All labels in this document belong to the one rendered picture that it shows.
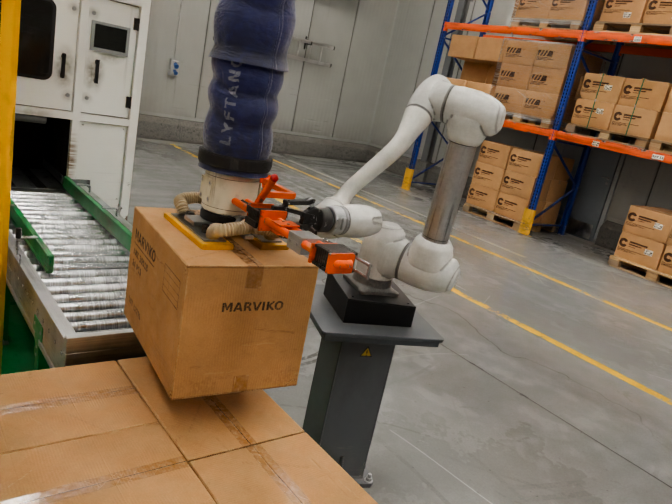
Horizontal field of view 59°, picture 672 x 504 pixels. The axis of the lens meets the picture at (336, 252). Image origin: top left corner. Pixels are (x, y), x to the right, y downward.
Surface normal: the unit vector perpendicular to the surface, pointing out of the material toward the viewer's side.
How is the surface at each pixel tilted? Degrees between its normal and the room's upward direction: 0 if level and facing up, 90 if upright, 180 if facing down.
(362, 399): 90
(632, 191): 90
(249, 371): 89
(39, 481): 0
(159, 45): 90
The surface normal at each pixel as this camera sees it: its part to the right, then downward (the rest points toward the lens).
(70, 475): 0.20, -0.94
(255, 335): 0.51, 0.32
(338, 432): 0.28, 0.32
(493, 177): -0.77, 0.04
